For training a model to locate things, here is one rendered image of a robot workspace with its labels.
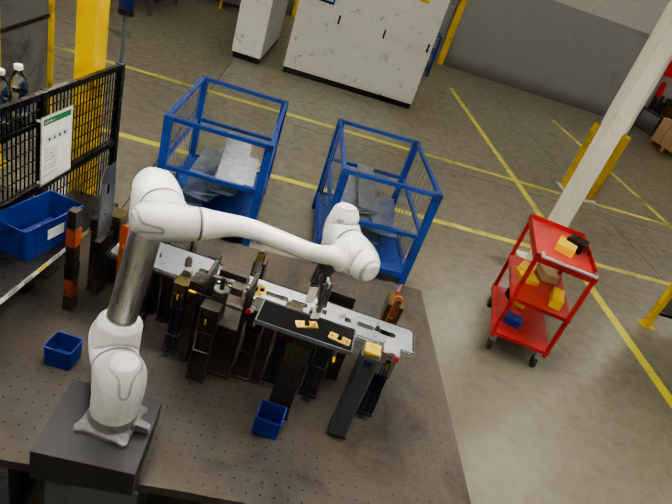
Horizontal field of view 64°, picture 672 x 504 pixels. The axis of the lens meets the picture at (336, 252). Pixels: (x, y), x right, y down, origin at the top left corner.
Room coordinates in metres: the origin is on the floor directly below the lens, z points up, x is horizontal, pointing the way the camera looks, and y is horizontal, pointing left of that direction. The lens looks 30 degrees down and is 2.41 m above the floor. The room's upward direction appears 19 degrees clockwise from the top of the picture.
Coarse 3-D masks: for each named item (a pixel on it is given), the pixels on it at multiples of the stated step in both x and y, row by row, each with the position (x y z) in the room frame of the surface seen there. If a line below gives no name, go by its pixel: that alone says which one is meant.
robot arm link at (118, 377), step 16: (112, 352) 1.23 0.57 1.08; (128, 352) 1.25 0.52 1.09; (96, 368) 1.20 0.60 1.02; (112, 368) 1.17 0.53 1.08; (128, 368) 1.19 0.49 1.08; (144, 368) 1.23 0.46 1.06; (96, 384) 1.15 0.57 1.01; (112, 384) 1.14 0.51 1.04; (128, 384) 1.16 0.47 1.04; (144, 384) 1.21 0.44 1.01; (96, 400) 1.13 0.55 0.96; (112, 400) 1.13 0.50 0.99; (128, 400) 1.15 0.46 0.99; (96, 416) 1.13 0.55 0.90; (112, 416) 1.13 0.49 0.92; (128, 416) 1.16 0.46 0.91
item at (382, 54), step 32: (320, 0) 9.63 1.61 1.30; (352, 0) 9.75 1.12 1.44; (384, 0) 9.84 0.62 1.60; (416, 0) 9.94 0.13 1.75; (448, 0) 10.03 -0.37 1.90; (320, 32) 9.68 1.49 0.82; (352, 32) 9.78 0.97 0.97; (384, 32) 9.85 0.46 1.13; (416, 32) 9.97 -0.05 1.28; (288, 64) 9.61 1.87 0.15; (320, 64) 9.71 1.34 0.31; (352, 64) 9.81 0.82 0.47; (384, 64) 9.91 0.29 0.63; (416, 64) 10.01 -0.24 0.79; (384, 96) 9.97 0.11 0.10
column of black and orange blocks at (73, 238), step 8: (72, 208) 1.74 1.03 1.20; (80, 208) 1.76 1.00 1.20; (72, 216) 1.72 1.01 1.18; (80, 216) 1.75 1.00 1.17; (72, 224) 1.72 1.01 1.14; (80, 224) 1.76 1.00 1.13; (72, 232) 1.72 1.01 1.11; (80, 232) 1.76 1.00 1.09; (72, 240) 1.72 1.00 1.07; (80, 240) 1.76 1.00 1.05; (72, 248) 1.72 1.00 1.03; (72, 256) 1.72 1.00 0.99; (64, 264) 1.72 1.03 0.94; (72, 264) 1.72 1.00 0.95; (64, 272) 1.72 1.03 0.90; (72, 272) 1.72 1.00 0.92; (64, 280) 1.72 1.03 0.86; (72, 280) 1.72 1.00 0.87; (64, 288) 1.72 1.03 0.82; (72, 288) 1.72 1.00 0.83; (64, 296) 1.72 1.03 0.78; (72, 296) 1.73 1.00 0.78; (64, 304) 1.72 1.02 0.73; (72, 304) 1.73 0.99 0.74
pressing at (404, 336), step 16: (112, 256) 1.80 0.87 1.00; (176, 256) 1.95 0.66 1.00; (192, 256) 1.99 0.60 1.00; (160, 272) 1.80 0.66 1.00; (176, 272) 1.84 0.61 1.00; (272, 288) 1.96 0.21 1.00; (288, 288) 2.01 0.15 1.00; (336, 304) 2.01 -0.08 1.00; (352, 320) 1.93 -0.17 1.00; (368, 320) 1.97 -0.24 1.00; (368, 336) 1.86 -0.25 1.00; (384, 336) 1.90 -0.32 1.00; (400, 336) 1.94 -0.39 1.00; (400, 352) 1.84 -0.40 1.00
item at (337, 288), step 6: (336, 288) 2.09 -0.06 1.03; (342, 288) 2.10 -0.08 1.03; (348, 288) 2.12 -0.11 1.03; (330, 294) 2.05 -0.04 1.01; (336, 294) 2.05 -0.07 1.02; (342, 294) 2.06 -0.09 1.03; (348, 294) 2.07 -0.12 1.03; (354, 294) 2.09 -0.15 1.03; (330, 300) 2.05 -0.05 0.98; (336, 300) 2.05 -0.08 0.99; (342, 300) 2.06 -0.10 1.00; (348, 300) 2.06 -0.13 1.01; (354, 300) 2.06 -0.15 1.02; (348, 306) 2.06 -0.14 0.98; (324, 312) 2.06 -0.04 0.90
